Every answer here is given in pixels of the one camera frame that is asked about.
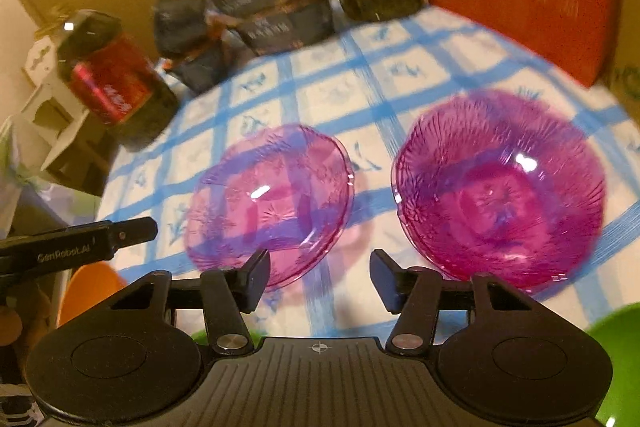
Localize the glass tank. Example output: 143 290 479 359
0 114 108 238

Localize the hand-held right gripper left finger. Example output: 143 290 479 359
107 248 272 354

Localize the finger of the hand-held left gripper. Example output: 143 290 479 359
106 217 159 250

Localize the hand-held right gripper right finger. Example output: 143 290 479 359
369 248 538 356

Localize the dark food package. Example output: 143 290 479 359
167 39 248 94
151 0 221 58

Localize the pink transparent plate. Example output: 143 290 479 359
390 89 607 294
184 123 356 293

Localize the blue checked tablecloth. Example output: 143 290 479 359
95 4 640 350

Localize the white wooden chair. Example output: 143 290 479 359
21 33 110 196

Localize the brown cardboard box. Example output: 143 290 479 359
597 0 640 118

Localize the orange plastic bowl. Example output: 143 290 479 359
57 261 128 329

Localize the green plastic bowl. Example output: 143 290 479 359
584 306 640 427
190 328 264 350

